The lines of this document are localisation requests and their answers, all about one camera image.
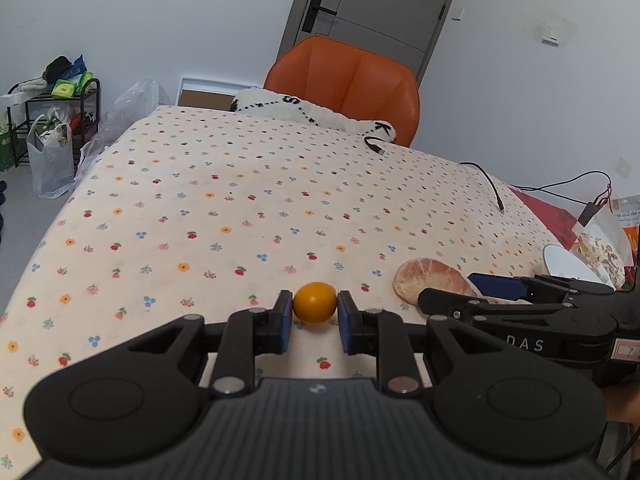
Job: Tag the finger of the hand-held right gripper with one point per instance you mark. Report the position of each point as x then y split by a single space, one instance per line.
440 302
500 286

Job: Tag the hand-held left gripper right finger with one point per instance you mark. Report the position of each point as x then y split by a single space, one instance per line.
346 322

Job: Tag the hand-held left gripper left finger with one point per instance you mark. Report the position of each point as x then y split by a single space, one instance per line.
282 322

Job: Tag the bread roll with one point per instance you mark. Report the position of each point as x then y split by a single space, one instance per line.
430 277

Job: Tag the small yellow citrus fruit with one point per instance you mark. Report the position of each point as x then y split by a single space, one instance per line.
314 302

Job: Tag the white plate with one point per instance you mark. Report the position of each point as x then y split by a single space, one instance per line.
562 260

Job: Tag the bag of nuts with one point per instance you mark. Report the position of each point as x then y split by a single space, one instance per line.
600 255

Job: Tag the red mat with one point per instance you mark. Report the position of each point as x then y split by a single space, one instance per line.
545 215

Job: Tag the orange labelled packet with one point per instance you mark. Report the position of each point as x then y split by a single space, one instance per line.
631 240

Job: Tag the black plug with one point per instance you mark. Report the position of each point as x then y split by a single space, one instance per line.
588 213

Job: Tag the floral tablecloth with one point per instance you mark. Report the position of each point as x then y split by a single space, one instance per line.
200 210

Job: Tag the white cushion with black pattern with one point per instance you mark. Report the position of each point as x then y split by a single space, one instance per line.
280 107

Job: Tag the orange chair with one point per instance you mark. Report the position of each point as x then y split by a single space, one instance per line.
345 80

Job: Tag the clear plastic bag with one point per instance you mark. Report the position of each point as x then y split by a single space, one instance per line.
135 97

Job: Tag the white plastic bag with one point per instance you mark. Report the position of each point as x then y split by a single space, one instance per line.
50 170

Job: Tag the black rack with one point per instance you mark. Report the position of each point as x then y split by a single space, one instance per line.
96 105

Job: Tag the grey door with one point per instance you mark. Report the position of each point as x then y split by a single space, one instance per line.
380 5

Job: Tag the green packets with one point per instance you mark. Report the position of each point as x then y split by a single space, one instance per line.
65 89

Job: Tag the green box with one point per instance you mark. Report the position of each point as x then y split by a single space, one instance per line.
6 150

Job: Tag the blue packet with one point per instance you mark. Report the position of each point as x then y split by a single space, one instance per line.
79 65

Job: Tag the black bag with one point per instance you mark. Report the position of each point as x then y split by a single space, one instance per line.
57 66

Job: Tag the white picture frame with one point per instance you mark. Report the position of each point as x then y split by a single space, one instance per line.
210 81

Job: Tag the white wall panel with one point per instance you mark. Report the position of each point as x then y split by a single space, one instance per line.
551 34

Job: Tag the white light switch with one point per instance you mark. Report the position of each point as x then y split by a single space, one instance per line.
457 13

